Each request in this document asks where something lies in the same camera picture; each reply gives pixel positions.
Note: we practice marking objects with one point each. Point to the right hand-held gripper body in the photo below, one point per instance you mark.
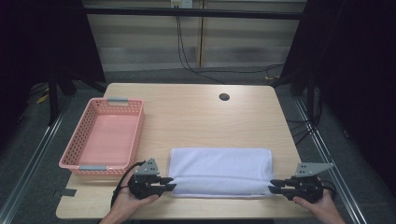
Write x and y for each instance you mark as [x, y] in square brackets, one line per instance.
[305, 188]

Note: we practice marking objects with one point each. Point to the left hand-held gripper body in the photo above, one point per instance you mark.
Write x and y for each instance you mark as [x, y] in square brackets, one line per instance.
[143, 186]

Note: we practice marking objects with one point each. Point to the pale lavender printed towel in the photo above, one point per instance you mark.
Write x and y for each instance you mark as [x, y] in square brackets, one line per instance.
[221, 168]

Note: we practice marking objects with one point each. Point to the pink perforated plastic basket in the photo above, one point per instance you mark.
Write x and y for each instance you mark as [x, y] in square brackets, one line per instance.
[109, 140]

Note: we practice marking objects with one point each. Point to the person's left hand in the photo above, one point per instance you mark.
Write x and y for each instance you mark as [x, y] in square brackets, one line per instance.
[127, 203]

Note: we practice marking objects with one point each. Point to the person's right hand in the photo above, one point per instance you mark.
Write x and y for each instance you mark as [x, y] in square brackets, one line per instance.
[323, 205]

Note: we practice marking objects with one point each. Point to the black tape strip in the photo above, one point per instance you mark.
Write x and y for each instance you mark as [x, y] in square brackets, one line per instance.
[68, 192]

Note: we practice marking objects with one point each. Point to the black curtain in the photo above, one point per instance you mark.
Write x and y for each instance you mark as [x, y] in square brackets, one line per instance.
[355, 77]
[40, 43]

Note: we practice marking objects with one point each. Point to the black metal stand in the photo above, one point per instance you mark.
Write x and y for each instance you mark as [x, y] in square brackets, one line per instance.
[53, 99]

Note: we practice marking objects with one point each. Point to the yellow object on floor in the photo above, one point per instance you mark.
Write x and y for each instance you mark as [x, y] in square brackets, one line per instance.
[42, 99]

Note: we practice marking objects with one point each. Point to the black horizontal metal bar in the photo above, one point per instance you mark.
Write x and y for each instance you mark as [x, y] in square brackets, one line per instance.
[193, 13]

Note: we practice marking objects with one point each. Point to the metal floor rail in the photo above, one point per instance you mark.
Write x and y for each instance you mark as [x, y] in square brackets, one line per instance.
[34, 158]
[330, 155]

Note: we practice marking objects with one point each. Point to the white wall power outlet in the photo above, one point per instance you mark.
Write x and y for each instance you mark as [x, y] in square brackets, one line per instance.
[181, 3]

